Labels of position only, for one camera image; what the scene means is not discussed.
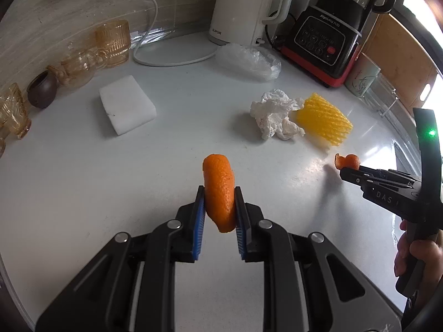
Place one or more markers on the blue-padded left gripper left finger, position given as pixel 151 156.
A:
pixel 177 240

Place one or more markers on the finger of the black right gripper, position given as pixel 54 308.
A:
pixel 389 175
pixel 358 177

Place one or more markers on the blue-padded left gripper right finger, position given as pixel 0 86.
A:
pixel 261 240

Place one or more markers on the small orange peel piece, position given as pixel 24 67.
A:
pixel 349 161

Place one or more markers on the large orange peel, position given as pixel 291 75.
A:
pixel 219 187

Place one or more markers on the yellow foam fruit net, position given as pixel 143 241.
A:
pixel 324 124

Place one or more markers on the white ceramic cup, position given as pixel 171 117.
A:
pixel 362 75

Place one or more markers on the crumpled white tissue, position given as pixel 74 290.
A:
pixel 272 115

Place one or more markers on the wooden cutting board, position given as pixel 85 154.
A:
pixel 402 60

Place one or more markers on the white sponge block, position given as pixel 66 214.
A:
pixel 126 105

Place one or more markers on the red black blender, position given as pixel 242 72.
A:
pixel 325 40

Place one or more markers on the clear plastic bag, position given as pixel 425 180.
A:
pixel 255 63

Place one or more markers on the amber glass mug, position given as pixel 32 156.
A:
pixel 79 67

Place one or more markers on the dark brown small pot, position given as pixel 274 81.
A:
pixel 42 90

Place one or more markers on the amber ribbed glass cup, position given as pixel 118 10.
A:
pixel 114 37

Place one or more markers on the white electric kettle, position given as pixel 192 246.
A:
pixel 243 21

